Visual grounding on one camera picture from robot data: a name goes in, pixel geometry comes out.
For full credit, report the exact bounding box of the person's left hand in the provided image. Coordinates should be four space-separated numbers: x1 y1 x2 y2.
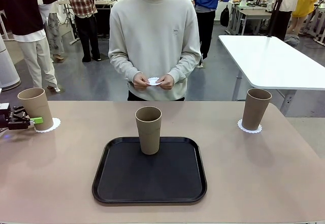
155 73 176 91

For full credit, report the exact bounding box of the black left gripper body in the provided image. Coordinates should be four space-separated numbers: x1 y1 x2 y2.
0 109 13 129

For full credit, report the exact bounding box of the white background table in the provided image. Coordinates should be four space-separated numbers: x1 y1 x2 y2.
218 34 325 102

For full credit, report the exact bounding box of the person in yellow jacket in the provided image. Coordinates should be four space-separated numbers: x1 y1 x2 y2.
288 0 319 36

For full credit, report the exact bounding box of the person in beige top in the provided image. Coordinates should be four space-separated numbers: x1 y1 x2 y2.
269 0 305 41

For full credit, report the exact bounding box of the person in patterned grey trousers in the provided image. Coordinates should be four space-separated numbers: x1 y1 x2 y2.
38 0 66 62

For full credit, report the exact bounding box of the tall brown paper cup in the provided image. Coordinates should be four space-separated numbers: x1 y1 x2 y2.
135 106 163 155
17 87 54 132
242 88 273 131

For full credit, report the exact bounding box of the person's right hand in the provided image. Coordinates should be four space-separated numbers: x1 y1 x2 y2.
132 72 151 91

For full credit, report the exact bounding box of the white cylindrical air purifier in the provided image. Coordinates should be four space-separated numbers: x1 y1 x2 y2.
0 37 21 90

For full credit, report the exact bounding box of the grey background desk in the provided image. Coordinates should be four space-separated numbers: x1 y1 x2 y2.
231 2 273 36

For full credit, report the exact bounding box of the person in plaid shirt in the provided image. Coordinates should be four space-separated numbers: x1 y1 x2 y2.
63 0 102 62

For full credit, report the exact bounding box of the person's left forearm grey sleeve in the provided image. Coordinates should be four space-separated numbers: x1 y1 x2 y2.
168 53 203 83

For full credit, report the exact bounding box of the black plastic serving tray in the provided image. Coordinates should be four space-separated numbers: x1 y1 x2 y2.
91 136 208 204

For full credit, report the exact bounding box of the person's right forearm grey sleeve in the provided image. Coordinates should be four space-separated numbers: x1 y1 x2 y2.
108 53 142 83

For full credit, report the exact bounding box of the black hanging bag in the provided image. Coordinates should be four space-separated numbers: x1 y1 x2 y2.
220 4 231 27

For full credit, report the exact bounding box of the grey cloth bundle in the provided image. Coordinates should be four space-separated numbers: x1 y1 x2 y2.
284 33 301 47

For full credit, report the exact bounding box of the white scalloped paper coaster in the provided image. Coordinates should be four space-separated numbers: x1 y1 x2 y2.
147 76 162 86
237 118 263 134
34 117 62 134

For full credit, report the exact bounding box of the black tripod pole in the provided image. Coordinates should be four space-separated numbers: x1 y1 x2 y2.
267 0 289 38

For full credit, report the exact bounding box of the person in black shirt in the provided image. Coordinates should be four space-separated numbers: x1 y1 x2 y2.
0 0 61 92

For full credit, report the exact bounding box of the person in grey sweatshirt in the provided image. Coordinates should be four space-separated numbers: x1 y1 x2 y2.
108 0 203 101

